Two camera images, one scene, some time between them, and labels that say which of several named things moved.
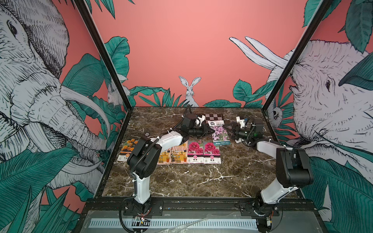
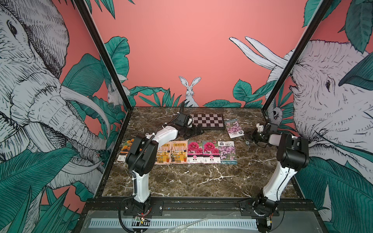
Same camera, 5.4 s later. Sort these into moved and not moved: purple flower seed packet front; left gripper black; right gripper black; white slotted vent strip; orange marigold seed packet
Moved: left gripper black; right gripper black; purple flower seed packet front
Not moved: orange marigold seed packet; white slotted vent strip
